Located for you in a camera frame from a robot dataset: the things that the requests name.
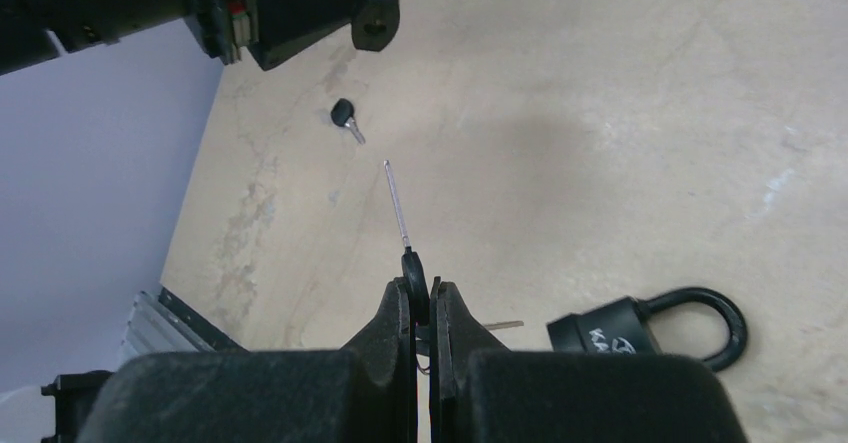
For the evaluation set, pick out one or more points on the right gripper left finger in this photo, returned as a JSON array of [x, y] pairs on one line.
[[384, 395]]

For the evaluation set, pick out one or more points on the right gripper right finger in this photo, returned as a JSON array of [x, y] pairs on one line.
[[454, 337]]

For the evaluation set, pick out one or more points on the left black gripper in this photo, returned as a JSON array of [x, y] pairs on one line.
[[272, 31]]

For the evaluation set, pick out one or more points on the black key bunch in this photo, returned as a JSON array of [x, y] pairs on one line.
[[419, 288]]

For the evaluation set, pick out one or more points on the orange black padlock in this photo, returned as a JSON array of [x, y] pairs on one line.
[[374, 24]]

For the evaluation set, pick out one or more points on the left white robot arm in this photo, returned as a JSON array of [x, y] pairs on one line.
[[36, 31]]

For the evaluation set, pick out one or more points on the single black key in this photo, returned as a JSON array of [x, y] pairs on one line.
[[342, 115]]

